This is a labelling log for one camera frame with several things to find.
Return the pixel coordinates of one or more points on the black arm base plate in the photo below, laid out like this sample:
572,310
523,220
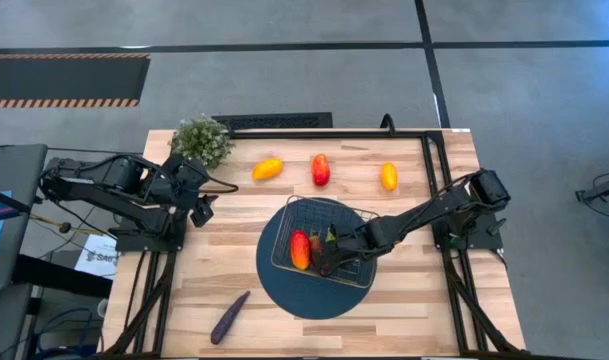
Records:
144,244
476,241

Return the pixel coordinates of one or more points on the dark red pepper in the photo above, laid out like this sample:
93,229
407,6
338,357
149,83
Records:
316,250

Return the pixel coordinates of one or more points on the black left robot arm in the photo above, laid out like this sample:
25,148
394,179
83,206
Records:
109,197

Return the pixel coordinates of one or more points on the black beam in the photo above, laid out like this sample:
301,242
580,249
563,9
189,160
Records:
59,277

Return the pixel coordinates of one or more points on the dark purple eggplant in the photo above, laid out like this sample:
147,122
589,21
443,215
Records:
229,319

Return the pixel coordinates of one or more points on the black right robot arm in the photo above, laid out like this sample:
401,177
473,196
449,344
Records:
434,210

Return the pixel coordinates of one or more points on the black metal table frame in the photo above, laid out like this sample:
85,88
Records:
334,134

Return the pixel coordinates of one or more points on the black hazard-striped floor mat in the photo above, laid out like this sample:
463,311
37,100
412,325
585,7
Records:
64,80

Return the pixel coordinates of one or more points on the white printed paper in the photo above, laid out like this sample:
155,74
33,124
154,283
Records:
96,256

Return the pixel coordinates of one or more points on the potted green plant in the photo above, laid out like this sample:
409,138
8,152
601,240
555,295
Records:
201,142

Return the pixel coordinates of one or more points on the round blue woven placemat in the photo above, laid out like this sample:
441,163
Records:
309,302

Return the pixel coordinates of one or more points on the red and yellow mango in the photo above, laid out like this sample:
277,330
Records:
300,250

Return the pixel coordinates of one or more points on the grey stand foot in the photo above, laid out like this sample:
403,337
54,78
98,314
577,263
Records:
604,191

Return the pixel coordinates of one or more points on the black arched bracket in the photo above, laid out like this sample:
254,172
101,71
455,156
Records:
388,115

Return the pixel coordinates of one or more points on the orange-yellow mango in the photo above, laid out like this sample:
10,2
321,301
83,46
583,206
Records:
267,169

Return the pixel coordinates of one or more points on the green pepper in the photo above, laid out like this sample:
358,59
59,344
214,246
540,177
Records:
330,236

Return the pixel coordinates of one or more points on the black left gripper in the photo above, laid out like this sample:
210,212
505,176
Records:
184,177

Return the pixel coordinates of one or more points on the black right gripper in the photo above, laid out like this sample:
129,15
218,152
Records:
366,240

